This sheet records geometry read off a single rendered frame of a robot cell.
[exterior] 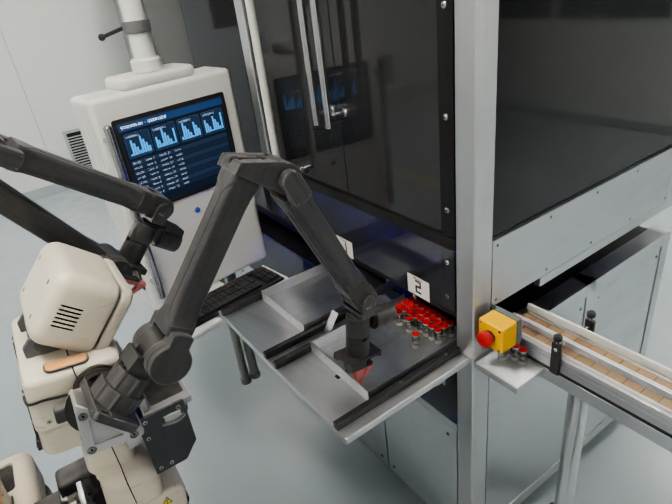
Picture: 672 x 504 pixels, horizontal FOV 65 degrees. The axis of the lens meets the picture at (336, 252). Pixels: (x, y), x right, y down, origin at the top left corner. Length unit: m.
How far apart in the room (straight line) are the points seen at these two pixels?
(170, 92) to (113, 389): 1.10
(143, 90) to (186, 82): 0.15
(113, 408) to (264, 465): 1.48
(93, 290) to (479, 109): 0.82
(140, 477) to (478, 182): 0.97
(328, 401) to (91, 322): 0.59
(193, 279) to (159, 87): 0.99
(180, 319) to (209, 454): 1.62
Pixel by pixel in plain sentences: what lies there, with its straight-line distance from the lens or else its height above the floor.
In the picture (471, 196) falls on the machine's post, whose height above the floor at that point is 1.34.
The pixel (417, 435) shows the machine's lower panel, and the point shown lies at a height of 0.41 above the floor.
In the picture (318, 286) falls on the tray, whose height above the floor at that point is 0.88.
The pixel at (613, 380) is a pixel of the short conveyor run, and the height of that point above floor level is 0.93.
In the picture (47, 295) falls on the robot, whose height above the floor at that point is 1.36.
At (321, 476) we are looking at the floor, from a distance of 2.34.
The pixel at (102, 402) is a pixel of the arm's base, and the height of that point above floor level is 1.21.
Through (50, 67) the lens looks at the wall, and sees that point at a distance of 6.36.
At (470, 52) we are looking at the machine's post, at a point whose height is 1.64.
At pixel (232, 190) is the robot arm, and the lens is 0.91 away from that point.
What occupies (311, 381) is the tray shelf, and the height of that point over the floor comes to 0.88.
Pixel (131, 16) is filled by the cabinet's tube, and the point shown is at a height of 1.75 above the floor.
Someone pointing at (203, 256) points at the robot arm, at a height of 1.40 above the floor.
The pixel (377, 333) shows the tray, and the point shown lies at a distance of 1.53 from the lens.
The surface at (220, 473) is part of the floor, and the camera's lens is 2.46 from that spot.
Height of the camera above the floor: 1.81
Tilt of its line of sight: 28 degrees down
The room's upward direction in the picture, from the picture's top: 7 degrees counter-clockwise
